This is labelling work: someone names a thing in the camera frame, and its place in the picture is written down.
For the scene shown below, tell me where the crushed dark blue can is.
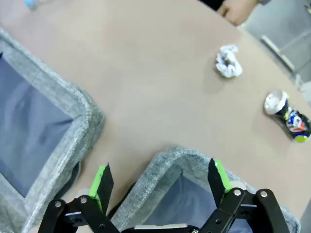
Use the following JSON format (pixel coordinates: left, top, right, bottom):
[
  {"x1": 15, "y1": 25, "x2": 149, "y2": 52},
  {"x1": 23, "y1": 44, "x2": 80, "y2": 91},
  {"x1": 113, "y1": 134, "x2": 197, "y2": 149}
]
[{"x1": 264, "y1": 90, "x2": 311, "y2": 143}]

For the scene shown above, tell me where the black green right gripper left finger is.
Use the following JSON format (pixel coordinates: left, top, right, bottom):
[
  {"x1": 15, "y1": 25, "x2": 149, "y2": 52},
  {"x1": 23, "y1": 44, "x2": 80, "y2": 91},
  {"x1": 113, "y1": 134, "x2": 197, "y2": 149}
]
[{"x1": 40, "y1": 162, "x2": 122, "y2": 233}]

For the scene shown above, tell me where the grey fabric basket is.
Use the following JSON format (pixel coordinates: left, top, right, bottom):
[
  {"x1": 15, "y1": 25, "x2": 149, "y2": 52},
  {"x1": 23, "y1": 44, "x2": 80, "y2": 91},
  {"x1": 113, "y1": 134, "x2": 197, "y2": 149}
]
[
  {"x1": 108, "y1": 145, "x2": 302, "y2": 233},
  {"x1": 0, "y1": 28, "x2": 105, "y2": 233}
]

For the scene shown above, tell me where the person's left hand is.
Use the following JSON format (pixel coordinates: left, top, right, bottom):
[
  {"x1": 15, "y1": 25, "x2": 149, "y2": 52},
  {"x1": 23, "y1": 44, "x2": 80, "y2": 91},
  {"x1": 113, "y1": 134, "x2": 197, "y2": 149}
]
[{"x1": 217, "y1": 0, "x2": 259, "y2": 27}]

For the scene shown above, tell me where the clear plastic bottle blue cap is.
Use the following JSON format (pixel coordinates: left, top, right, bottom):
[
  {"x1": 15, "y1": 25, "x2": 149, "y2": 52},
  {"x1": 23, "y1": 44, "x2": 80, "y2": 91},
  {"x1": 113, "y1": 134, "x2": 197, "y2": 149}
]
[{"x1": 24, "y1": 0, "x2": 39, "y2": 10}]

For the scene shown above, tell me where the white paper ball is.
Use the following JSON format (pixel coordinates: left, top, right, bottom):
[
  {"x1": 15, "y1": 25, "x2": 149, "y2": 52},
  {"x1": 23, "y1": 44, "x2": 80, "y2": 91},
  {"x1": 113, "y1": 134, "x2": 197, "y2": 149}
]
[{"x1": 215, "y1": 44, "x2": 243, "y2": 78}]

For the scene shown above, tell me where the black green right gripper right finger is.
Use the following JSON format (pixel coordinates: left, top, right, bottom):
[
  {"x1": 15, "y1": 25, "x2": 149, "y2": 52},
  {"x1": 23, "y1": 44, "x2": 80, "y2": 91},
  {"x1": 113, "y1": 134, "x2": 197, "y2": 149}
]
[{"x1": 196, "y1": 158, "x2": 291, "y2": 233}]

